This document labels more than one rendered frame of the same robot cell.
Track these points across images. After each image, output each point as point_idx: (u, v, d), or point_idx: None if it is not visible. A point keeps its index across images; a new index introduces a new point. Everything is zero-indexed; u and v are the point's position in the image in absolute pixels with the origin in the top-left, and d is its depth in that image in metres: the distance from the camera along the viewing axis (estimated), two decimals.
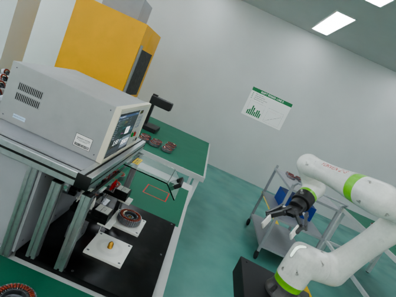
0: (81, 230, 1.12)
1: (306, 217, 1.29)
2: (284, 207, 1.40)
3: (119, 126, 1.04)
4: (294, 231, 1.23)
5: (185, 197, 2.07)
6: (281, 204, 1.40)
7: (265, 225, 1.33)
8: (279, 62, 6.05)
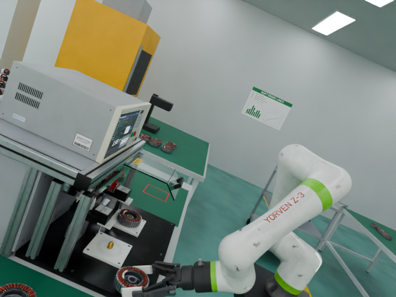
0: (81, 230, 1.12)
1: (161, 289, 0.90)
2: None
3: (119, 126, 1.04)
4: (129, 290, 0.92)
5: (185, 197, 2.07)
6: (177, 263, 1.03)
7: None
8: (279, 62, 6.05)
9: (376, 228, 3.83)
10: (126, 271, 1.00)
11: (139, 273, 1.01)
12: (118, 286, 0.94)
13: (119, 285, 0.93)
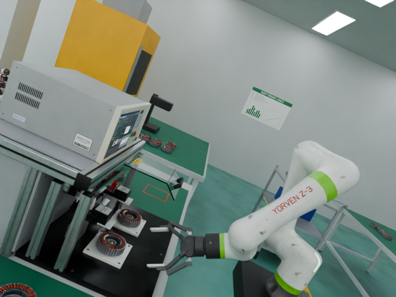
0: (81, 230, 1.12)
1: None
2: (190, 260, 1.10)
3: (119, 126, 1.04)
4: (158, 229, 1.19)
5: (185, 197, 2.07)
6: (190, 264, 1.11)
7: (151, 264, 1.10)
8: (279, 62, 6.05)
9: (376, 228, 3.83)
10: (108, 236, 1.17)
11: (118, 237, 1.19)
12: (99, 246, 1.12)
13: (101, 245, 1.11)
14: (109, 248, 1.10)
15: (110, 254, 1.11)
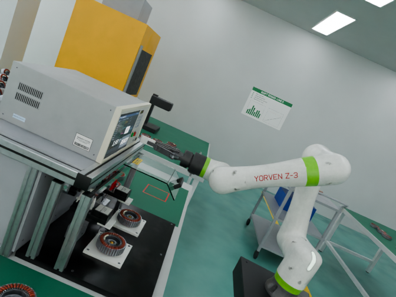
0: (81, 230, 1.12)
1: None
2: (175, 155, 1.24)
3: (119, 126, 1.04)
4: (146, 142, 1.29)
5: (185, 197, 2.07)
6: (171, 158, 1.23)
7: (145, 137, 1.28)
8: (279, 62, 6.05)
9: (376, 228, 3.83)
10: (108, 236, 1.17)
11: (118, 237, 1.19)
12: (99, 246, 1.12)
13: (101, 245, 1.11)
14: (109, 248, 1.10)
15: (110, 254, 1.11)
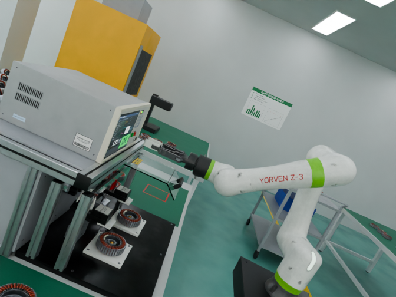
0: (81, 230, 1.12)
1: None
2: (181, 158, 1.24)
3: (119, 126, 1.04)
4: None
5: (185, 197, 2.07)
6: (177, 162, 1.23)
7: (149, 141, 1.26)
8: (279, 62, 6.05)
9: (376, 228, 3.83)
10: (108, 236, 1.17)
11: (118, 237, 1.19)
12: (99, 246, 1.12)
13: (101, 245, 1.11)
14: (109, 248, 1.10)
15: (110, 254, 1.11)
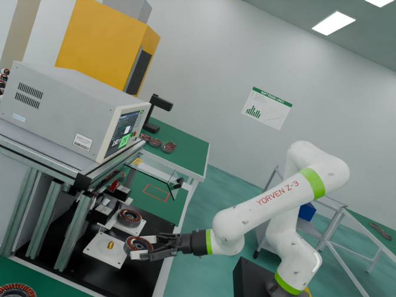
0: (81, 230, 1.12)
1: None
2: (175, 249, 1.08)
3: (119, 126, 1.04)
4: None
5: (185, 197, 2.07)
6: (174, 256, 1.07)
7: (135, 251, 1.09)
8: (279, 62, 6.05)
9: (376, 228, 3.83)
10: (134, 240, 1.16)
11: (145, 241, 1.18)
12: (127, 250, 1.10)
13: (129, 249, 1.10)
14: None
15: (138, 258, 1.10)
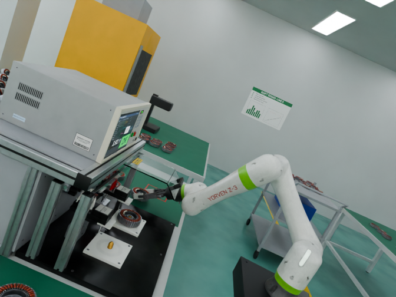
0: (81, 230, 1.12)
1: None
2: (161, 194, 1.62)
3: (119, 126, 1.04)
4: None
5: None
6: (159, 198, 1.61)
7: (136, 194, 1.66)
8: (279, 62, 6.05)
9: (376, 228, 3.83)
10: (139, 189, 1.74)
11: (145, 191, 1.74)
12: (132, 193, 1.68)
13: (132, 192, 1.67)
14: None
15: (138, 199, 1.66)
